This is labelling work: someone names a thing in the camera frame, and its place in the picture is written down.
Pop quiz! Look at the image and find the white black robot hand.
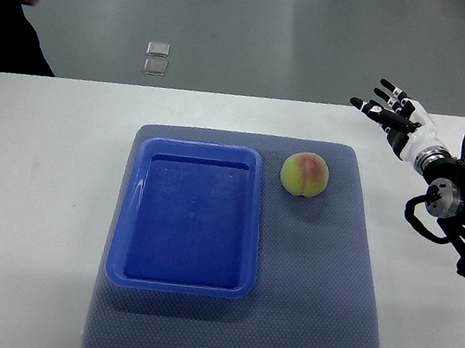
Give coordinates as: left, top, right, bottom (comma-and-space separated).
350, 79, 449, 174

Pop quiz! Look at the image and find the yellow-green pink peach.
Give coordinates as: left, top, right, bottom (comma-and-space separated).
280, 152, 329, 198

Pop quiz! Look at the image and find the upper metal floor plate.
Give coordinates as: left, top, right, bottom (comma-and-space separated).
146, 41, 170, 58

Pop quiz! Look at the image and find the metal floor plate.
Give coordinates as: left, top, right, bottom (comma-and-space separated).
142, 58, 169, 76
146, 41, 170, 58

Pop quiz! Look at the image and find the lower metal floor plate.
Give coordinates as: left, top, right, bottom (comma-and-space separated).
142, 58, 169, 76

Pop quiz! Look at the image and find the grey-blue textured mat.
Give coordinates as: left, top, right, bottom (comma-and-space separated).
81, 124, 380, 348

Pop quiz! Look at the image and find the blue plastic tray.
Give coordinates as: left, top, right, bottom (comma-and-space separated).
105, 137, 263, 300

